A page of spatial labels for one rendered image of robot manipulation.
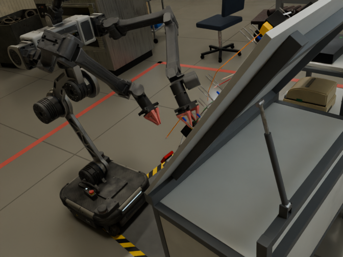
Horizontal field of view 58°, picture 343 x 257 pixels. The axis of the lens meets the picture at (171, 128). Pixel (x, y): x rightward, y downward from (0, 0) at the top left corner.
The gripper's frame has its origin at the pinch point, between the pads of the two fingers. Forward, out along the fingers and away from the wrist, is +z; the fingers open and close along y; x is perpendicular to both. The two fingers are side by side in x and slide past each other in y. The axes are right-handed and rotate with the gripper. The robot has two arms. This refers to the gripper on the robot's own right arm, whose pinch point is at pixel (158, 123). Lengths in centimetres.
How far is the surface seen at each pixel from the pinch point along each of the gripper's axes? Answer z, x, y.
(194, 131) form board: 13, -44, -33
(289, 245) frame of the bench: 71, -29, -9
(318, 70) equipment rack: 26, -44, 94
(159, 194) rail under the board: 28.2, 12.7, -14.0
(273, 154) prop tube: 34, -53, -19
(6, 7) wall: -426, 422, 251
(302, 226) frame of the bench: 70, -32, 3
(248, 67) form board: 9, -74, -41
